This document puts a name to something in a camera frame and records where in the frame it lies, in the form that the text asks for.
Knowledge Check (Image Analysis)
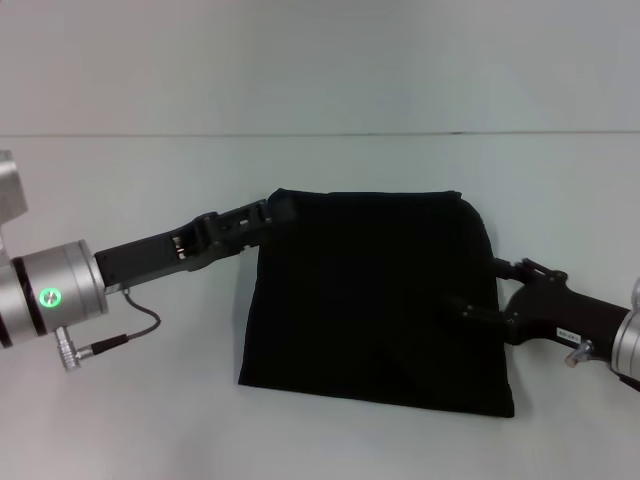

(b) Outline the right arm cable with plug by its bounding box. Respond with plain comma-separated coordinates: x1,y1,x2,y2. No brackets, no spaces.
578,338,640,393

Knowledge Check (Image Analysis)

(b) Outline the arm cable with plug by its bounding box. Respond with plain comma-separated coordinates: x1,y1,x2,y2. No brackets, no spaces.
578,338,640,393
55,291,163,373

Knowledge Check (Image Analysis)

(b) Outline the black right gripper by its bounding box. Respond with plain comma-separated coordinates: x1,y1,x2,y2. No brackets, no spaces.
446,255,632,352

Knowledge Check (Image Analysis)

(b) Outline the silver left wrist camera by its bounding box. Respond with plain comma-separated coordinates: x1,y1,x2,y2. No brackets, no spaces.
0,149,32,222

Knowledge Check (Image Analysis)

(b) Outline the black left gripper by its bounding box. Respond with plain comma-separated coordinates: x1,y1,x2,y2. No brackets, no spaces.
94,196,302,292

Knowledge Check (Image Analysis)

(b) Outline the black shirt with white print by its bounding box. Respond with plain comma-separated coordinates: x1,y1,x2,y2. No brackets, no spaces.
236,186,517,419

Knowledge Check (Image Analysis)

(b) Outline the left arm cable with plug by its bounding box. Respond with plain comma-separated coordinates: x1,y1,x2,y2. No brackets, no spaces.
55,291,163,373

